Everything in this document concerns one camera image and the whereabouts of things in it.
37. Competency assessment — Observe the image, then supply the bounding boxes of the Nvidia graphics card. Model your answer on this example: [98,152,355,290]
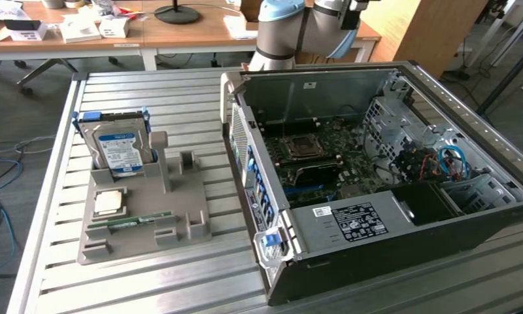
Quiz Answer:
[296,163,339,184]

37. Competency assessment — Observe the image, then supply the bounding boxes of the CPU socket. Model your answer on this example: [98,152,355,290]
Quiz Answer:
[282,133,322,158]

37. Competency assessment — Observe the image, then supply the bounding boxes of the long blue expansion slot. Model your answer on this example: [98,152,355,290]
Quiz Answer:
[282,182,327,194]

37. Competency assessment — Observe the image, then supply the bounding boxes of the green motherboard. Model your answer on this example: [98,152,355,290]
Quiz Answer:
[261,117,402,210]

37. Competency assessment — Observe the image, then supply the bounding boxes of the grey power supply unit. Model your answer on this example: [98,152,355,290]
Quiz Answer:
[282,191,415,261]

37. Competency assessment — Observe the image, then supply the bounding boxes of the grey printed parts rack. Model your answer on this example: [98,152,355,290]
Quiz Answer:
[77,130,214,268]

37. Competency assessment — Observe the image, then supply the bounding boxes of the perforated silver drive cage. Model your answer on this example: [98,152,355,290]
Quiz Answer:
[360,96,419,164]

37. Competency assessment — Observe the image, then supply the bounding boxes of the green RAM stick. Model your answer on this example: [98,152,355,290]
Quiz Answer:
[86,211,174,230]

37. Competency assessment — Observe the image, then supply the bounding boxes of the CPU chip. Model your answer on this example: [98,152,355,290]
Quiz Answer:
[93,191,125,217]

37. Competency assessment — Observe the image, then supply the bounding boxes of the white paper sheets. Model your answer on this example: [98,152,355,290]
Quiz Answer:
[223,14,261,41]

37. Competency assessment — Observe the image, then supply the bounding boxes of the wooden office desk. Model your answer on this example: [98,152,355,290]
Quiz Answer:
[0,0,158,71]
[141,0,383,71]

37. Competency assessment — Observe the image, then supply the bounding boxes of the black plastic fan shroud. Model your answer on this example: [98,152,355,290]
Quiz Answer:
[390,181,466,227]

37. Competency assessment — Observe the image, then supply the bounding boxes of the open black PC case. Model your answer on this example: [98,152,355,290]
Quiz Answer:
[219,60,523,307]

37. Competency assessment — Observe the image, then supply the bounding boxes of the brown cardboard box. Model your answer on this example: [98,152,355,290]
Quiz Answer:
[238,0,264,23]

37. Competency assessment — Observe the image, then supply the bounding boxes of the black monitor stand base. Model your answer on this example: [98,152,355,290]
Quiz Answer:
[153,0,201,26]

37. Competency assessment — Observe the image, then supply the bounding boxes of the small white box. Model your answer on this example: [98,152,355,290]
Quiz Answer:
[98,16,130,39]

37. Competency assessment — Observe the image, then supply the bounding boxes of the silver disk bay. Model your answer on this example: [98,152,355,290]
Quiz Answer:
[438,173,522,214]

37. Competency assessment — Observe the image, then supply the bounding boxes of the metal leg with casters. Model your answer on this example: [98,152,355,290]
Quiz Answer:
[14,58,79,96]

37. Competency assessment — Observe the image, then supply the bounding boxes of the wooden cabinet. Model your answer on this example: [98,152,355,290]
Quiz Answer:
[356,0,491,79]

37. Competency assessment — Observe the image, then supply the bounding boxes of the flat white box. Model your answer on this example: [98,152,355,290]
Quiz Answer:
[59,14,102,44]

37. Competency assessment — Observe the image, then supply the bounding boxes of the black metal pole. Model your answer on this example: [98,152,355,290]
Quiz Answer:
[476,12,523,115]

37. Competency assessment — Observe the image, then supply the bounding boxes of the white box with barcode label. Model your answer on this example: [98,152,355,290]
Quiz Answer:
[2,19,49,43]

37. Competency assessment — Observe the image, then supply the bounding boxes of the clear plastic bag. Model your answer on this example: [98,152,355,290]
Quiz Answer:
[0,0,31,24]

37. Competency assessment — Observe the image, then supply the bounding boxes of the hard disk with blue bracket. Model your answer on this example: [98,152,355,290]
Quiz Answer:
[71,107,158,179]

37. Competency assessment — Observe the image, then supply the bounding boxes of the blue wire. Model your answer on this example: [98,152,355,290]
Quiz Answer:
[435,143,472,181]

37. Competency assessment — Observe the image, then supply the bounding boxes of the blue floor cable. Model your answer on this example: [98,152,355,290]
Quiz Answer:
[0,143,25,281]

